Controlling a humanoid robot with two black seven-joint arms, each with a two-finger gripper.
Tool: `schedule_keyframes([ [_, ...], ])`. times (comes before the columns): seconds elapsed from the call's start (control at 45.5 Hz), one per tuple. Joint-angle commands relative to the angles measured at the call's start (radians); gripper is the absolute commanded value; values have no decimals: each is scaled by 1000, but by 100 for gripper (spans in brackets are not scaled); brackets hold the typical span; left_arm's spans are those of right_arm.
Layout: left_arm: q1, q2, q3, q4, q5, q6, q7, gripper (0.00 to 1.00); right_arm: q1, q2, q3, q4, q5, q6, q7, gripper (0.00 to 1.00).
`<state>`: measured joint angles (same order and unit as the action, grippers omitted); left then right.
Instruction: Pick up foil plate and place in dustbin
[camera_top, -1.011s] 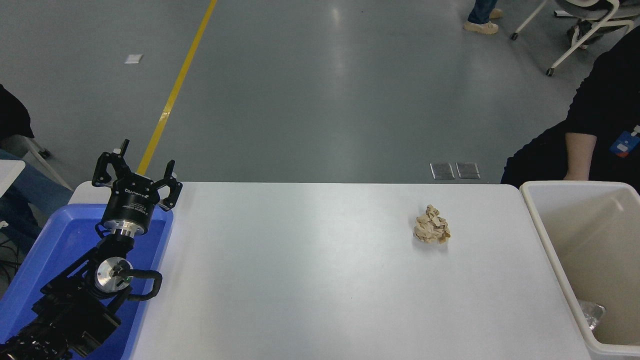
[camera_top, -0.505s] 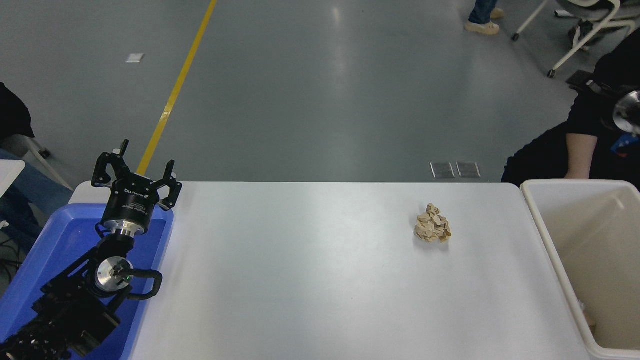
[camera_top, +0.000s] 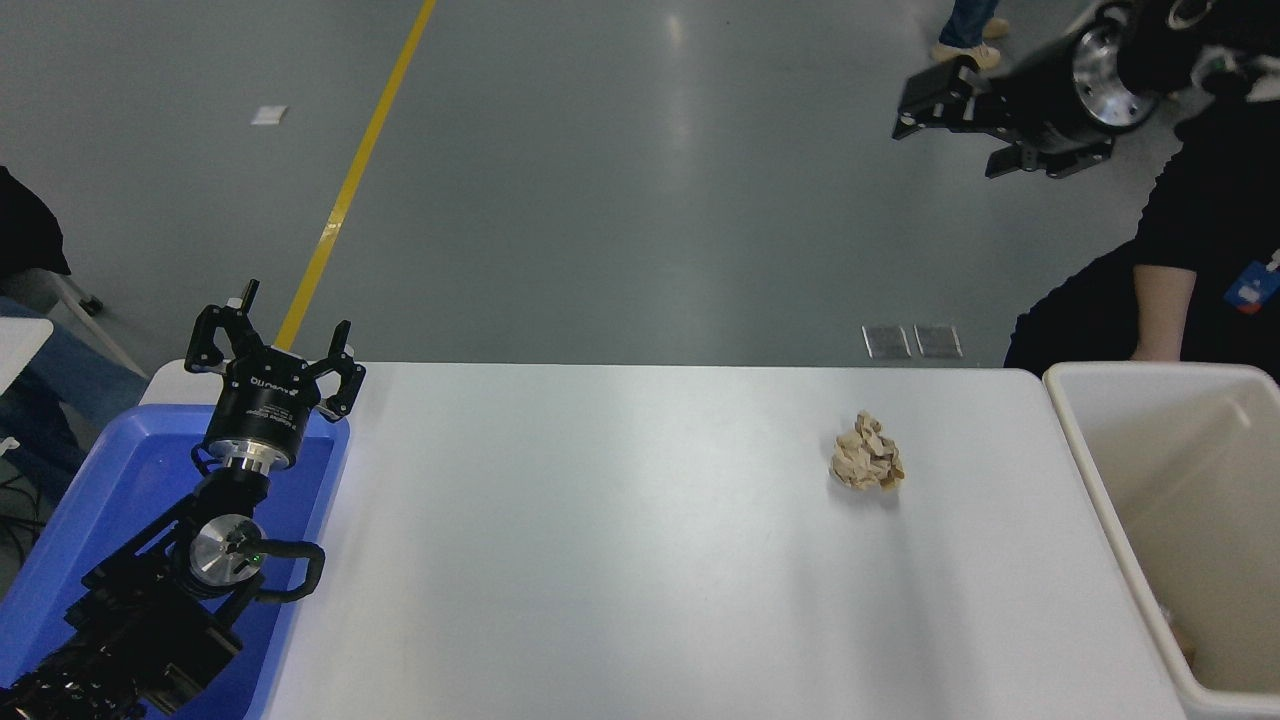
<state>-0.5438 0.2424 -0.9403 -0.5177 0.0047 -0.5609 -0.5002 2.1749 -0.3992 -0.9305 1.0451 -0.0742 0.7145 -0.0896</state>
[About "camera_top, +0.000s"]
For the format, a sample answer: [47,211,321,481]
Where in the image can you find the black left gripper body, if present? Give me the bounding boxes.
[204,348,322,453]

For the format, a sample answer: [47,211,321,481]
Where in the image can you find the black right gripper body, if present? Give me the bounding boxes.
[994,33,1118,154]

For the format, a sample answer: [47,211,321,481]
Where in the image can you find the person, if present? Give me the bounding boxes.
[930,0,1009,71]
[0,166,149,506]
[1003,95,1280,386]

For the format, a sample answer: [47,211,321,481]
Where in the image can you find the white chair leg with caster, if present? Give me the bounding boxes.
[20,268,146,381]

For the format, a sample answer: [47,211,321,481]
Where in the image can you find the blue plastic tray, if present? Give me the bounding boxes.
[0,404,351,720]

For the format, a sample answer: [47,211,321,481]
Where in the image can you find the small white table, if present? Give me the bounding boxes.
[0,317,54,396]

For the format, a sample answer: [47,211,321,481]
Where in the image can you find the blue name badge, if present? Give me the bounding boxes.
[1224,250,1280,316]

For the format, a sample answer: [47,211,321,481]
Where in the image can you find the crumpled tan paper ball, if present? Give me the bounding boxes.
[830,410,906,492]

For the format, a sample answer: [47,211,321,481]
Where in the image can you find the large pale plastic bin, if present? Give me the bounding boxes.
[1043,362,1280,720]

